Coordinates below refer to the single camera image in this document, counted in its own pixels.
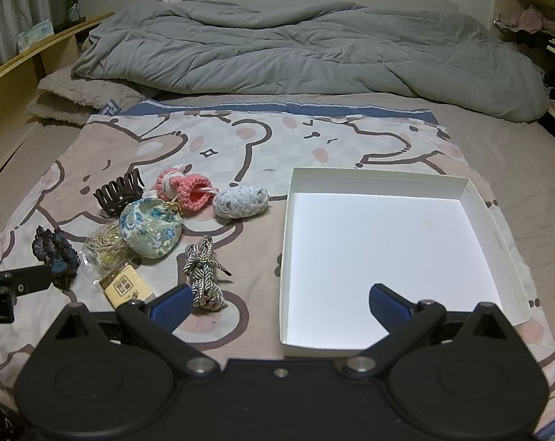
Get grey curtain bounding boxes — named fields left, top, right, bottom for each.
left=0, top=0, right=54, bottom=75

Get clear packet of beige cord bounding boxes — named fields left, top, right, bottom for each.
left=83, top=220, right=135, bottom=275

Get dark crochet scrunchie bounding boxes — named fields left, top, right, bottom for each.
left=32, top=225, right=82, bottom=291

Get yellow card packet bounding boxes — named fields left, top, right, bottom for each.
left=93, top=262, right=159, bottom=312

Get brown hair claw clip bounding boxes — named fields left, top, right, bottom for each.
left=93, top=170, right=146, bottom=217

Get pink crochet doll pouch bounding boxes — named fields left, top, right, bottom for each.
left=150, top=168, right=220, bottom=210

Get tissue box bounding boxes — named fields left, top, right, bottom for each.
left=17, top=19, right=56, bottom=52

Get cartoon printed bed sheet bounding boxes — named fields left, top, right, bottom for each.
left=0, top=94, right=555, bottom=423

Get braided black white cord bundle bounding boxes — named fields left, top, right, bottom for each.
left=184, top=236, right=233, bottom=311

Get wooden bedside ledge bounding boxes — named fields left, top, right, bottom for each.
left=0, top=11, right=115, bottom=196

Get cartoon printed blanket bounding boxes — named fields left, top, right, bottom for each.
left=0, top=109, right=555, bottom=426

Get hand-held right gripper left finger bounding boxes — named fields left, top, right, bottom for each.
left=47, top=284, right=221, bottom=377

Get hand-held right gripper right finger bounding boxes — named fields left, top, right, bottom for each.
left=342, top=283, right=518, bottom=378

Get white shallow cardboard box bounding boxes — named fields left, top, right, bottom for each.
left=278, top=166, right=534, bottom=359

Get green glass bottle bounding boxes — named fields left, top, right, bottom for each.
left=64, top=0, right=86, bottom=27

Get grey duvet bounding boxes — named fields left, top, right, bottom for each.
left=70, top=0, right=551, bottom=124

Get white grey yarn ball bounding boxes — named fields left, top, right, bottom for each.
left=212, top=184, right=270, bottom=220

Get beige fluffy blanket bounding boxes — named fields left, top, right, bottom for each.
left=25, top=65, right=159, bottom=128

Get pink crumpled clothes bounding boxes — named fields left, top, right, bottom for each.
left=494, top=5, right=555, bottom=47

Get floral brocade drawstring pouch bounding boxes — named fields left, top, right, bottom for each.
left=120, top=197, right=184, bottom=260

